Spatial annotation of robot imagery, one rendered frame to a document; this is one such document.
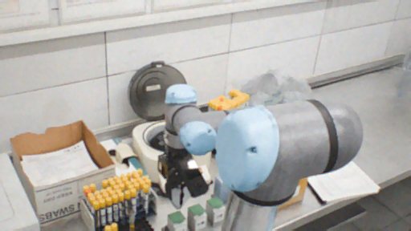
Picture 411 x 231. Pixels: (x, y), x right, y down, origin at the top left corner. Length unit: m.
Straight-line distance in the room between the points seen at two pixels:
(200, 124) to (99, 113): 0.77
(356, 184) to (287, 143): 1.06
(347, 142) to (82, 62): 1.10
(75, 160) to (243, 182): 1.01
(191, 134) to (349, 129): 0.41
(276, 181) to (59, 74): 1.07
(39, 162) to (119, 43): 0.47
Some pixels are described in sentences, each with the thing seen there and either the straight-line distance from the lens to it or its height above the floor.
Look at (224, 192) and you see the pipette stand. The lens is 1.48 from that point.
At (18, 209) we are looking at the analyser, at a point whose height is 1.17.
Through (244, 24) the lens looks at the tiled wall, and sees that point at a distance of 1.92.
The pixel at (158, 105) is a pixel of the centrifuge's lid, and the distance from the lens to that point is 1.75.
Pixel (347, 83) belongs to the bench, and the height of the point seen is 0.88.
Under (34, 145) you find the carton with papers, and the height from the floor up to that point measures 0.97.
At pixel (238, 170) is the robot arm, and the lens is 0.66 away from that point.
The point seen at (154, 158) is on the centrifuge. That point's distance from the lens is 1.51.
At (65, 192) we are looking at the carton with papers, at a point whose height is 0.98.
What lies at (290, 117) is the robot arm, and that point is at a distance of 0.67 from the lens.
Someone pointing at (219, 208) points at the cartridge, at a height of 0.93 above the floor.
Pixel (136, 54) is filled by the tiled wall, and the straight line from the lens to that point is 1.70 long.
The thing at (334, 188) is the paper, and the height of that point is 0.89.
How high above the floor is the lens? 1.87
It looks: 31 degrees down
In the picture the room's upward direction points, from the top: 4 degrees clockwise
